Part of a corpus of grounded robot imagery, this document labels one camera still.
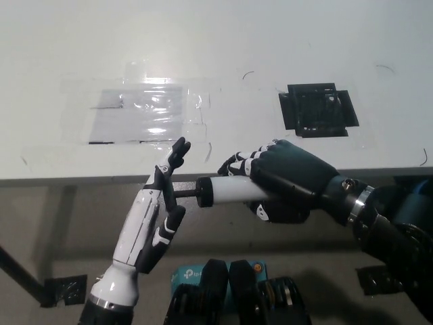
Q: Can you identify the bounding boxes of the clear taped plastic sheet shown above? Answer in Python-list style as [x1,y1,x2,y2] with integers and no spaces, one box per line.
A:
[88,87,185,145]

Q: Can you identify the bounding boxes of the teal tp-link box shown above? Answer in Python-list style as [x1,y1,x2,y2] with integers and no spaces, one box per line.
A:
[170,259,268,299]

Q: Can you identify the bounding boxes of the small white air pump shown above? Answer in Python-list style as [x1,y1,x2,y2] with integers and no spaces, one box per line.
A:
[170,175,271,208]

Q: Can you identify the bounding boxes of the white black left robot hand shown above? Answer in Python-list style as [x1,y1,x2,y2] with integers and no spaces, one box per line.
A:
[112,136,192,274]

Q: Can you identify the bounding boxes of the clear adhesive film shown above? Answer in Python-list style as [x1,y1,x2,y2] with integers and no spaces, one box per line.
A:
[60,60,221,147]

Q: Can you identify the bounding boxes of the blue round object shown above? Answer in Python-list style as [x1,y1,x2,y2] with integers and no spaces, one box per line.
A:
[394,177,433,226]

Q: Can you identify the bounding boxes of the dark teal right robot hand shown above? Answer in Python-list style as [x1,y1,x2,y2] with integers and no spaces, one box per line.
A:
[217,138,356,226]

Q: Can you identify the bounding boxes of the black floor tape patch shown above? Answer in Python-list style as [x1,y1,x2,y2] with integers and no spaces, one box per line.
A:
[357,265,405,298]
[40,274,88,308]

